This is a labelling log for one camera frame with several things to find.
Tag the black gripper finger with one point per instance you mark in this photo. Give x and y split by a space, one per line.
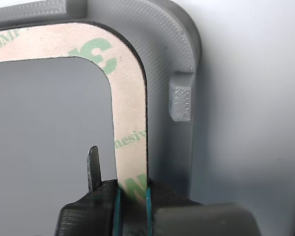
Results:
88 216
199 221

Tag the tan rectangular adhesive frame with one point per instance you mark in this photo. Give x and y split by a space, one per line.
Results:
130 110

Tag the grey frame holder black legs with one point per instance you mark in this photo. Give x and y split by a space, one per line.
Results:
162 61

